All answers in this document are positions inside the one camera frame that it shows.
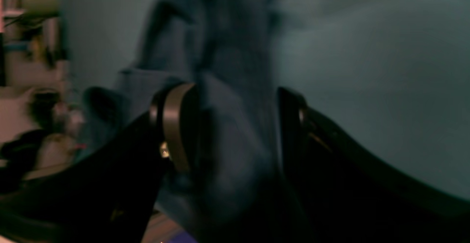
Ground grey green mug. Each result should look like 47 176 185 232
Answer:
21 0 60 18

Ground teal table cloth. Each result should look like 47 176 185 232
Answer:
275 0 470 199

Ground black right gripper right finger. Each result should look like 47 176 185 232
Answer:
277 87 470 243

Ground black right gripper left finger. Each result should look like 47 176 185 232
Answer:
1 83 199 243

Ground dark blue T-shirt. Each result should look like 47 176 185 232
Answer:
80 0 293 243

